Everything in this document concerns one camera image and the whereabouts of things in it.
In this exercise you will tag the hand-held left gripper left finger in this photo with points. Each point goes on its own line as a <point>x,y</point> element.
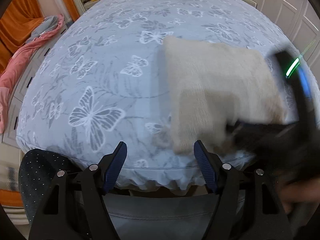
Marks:
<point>113,170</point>

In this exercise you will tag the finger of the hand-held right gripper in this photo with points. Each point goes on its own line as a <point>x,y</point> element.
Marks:
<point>255,132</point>

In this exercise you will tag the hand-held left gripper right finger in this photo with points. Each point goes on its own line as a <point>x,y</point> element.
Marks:
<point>205,170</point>

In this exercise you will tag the cream sweater with black hearts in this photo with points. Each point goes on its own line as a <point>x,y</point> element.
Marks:
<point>220,87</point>

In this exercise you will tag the person's right hand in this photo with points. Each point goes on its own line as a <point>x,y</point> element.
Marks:
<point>290,195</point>

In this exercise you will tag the blue butterfly bedspread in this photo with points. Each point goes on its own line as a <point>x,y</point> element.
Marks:
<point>100,80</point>

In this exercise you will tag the white window bench cabinet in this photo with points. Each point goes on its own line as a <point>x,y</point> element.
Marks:
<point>27,85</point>

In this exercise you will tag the white wardrobe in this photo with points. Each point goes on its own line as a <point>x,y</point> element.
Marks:
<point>287,12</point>

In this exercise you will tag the pink blanket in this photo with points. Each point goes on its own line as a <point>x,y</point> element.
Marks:
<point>22,62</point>

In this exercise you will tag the grey cloth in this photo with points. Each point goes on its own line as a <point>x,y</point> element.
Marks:
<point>42,27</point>

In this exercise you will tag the white nightstand with yellow box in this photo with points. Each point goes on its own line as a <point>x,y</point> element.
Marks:
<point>92,2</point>

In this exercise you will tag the orange curtain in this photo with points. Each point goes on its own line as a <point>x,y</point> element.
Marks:
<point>20,25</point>

